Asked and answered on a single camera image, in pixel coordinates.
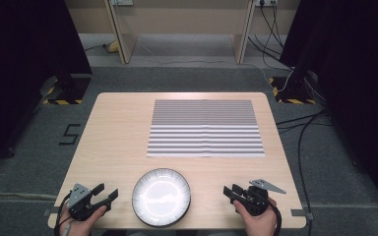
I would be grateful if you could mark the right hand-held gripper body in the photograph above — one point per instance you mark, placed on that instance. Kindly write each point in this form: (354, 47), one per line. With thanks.
(256, 201)

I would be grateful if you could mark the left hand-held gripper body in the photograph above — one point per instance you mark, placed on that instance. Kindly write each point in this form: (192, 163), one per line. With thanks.
(78, 200)

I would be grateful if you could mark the person's right hand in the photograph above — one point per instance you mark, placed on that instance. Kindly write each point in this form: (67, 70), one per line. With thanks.
(259, 226)

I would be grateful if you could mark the person's left hand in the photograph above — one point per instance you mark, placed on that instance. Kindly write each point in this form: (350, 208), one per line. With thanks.
(77, 227)

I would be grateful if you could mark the grey striped placemat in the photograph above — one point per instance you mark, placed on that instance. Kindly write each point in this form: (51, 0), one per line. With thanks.
(206, 131)

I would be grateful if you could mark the stand base with hazard tape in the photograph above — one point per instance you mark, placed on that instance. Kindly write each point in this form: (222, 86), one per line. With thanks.
(288, 93)
(75, 88)

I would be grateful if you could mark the yellow object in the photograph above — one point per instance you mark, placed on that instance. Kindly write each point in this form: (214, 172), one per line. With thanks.
(113, 47)

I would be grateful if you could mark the black curtain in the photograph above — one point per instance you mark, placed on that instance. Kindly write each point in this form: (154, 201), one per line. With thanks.
(357, 82)
(19, 65)

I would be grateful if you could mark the grey metal table bracket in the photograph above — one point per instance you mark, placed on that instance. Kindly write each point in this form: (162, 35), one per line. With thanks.
(302, 213)
(50, 211)

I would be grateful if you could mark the white wall socket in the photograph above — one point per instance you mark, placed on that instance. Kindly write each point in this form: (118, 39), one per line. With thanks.
(122, 2)
(265, 2)

